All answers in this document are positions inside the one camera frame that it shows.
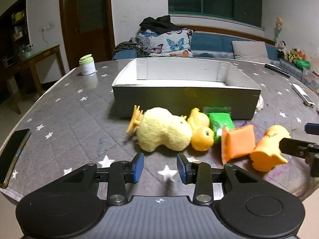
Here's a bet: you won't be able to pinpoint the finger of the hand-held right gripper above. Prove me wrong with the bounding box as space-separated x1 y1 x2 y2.
305 123 319 136
279 137 319 177

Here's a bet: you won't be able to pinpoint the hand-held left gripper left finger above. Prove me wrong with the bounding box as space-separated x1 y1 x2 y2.
60 152 145 206

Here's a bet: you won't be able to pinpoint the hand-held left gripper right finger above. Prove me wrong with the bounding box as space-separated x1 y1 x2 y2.
176 152 260 206

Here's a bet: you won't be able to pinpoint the orange rubber duck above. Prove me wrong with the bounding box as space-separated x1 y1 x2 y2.
250 125 291 172

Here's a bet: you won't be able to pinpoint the yellow rubber duck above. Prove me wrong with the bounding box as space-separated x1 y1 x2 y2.
187 108 215 152

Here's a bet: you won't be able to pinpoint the yellow plush chick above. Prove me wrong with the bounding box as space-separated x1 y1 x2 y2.
126 105 193 152

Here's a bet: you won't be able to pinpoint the orange soft pouch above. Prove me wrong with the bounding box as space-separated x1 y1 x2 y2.
221 124 256 160

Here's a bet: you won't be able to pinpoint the green plastic packet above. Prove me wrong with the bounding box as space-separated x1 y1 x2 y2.
202 106 236 142

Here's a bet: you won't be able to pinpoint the white cardboard box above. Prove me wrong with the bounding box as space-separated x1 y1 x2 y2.
112 58 262 120

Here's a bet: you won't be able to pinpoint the white remote control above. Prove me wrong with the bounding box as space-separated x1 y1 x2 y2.
291 83 316 106

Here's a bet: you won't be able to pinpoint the clear plastic storage box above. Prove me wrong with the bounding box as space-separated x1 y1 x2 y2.
302 68 319 91

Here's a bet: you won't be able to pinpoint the green bowl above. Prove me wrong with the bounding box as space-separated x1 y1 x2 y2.
296 59 311 71

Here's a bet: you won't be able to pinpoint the black remote control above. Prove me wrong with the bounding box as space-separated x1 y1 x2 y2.
265 63 291 77

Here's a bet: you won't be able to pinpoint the orange plush toy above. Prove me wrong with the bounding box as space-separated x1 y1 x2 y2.
287 48 307 63

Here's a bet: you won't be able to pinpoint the panda plush toy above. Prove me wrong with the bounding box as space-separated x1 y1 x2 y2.
277 40 289 59

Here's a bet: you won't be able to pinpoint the grey cushion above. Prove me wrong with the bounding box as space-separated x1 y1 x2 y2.
232 40 270 61

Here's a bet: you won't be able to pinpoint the white jar with green lid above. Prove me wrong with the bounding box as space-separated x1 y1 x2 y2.
79 54 97 76

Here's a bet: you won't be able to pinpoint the grey striped knit cloth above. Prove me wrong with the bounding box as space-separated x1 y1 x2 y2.
114 36 151 58

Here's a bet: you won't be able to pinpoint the black smartphone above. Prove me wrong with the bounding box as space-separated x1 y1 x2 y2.
0 129 32 189

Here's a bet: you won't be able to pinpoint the butterfly print pillow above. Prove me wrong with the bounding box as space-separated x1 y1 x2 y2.
138 28 193 57

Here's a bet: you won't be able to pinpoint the blue sofa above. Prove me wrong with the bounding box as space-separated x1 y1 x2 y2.
112 31 282 61

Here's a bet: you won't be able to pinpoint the black clothes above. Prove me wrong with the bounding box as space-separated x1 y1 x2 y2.
140 15 186 34

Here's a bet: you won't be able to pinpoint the wooden side table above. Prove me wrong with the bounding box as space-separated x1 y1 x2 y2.
0 45 66 115

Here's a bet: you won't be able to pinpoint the brown wooden door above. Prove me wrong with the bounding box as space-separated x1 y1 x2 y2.
59 0 115 70

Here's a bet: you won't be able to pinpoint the pale green kettle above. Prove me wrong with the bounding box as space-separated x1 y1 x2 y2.
20 44 34 58

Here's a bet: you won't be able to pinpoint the dark wooden shelf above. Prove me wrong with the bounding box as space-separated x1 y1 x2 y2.
0 0 28 55

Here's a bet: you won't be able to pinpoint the hanging wall doll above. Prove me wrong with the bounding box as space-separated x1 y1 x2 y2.
275 17 284 41

